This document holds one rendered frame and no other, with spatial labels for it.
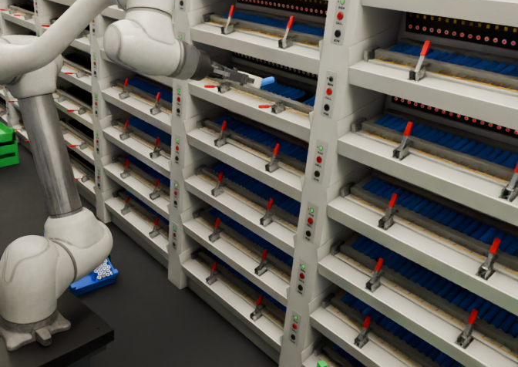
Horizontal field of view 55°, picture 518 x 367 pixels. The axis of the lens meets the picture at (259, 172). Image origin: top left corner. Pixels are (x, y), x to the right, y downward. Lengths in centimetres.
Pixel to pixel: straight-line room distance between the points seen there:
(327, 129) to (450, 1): 45
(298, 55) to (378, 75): 27
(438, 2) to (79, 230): 118
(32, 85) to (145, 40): 57
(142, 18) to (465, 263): 91
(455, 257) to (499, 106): 38
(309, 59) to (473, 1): 46
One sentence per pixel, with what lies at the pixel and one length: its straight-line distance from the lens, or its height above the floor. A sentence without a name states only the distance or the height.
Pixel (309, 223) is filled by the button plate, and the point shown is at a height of 62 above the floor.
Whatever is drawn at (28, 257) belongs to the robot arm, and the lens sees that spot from 152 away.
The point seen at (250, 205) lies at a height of 53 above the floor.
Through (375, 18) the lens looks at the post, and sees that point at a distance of 135.
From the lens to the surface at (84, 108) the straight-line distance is 276.
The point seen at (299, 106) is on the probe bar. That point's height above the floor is 93.
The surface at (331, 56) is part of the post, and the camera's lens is 133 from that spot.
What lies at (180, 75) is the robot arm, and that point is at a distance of 119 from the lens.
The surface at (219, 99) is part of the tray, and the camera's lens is 170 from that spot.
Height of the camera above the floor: 130
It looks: 22 degrees down
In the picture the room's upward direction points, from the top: 6 degrees clockwise
